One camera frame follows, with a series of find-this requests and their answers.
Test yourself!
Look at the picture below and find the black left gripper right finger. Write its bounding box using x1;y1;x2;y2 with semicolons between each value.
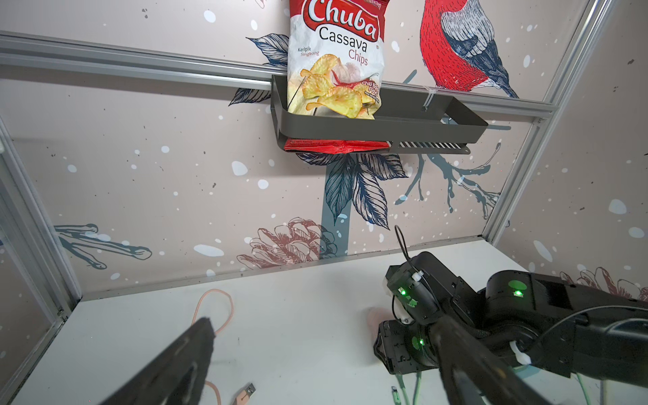
430;317;548;405

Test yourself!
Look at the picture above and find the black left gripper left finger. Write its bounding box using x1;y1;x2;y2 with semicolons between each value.
102;317;215;405

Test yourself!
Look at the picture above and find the pink multi-head charging cable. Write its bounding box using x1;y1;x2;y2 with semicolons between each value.
191;288;257;405

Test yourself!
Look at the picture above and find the green multi-head charging cable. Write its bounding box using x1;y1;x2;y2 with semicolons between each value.
390;371;609;405

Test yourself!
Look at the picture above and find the pink wireless mouse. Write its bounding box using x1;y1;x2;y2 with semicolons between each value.
366;307;394;344

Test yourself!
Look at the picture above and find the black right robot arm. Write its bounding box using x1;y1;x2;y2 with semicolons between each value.
373;251;647;386

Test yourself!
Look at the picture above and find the Chuba cassava chips bag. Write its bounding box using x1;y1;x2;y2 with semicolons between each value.
282;0;392;155

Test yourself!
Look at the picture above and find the aluminium back crossbar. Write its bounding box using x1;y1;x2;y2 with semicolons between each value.
1;31;558;118

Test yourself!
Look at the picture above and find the aluminium frame corner post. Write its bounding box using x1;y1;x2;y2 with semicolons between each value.
1;127;80;404

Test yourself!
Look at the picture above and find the black wire wall basket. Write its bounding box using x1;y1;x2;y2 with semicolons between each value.
271;76;488;155

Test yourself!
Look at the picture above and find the aluminium right corner post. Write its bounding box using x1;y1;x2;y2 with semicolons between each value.
482;0;618;246

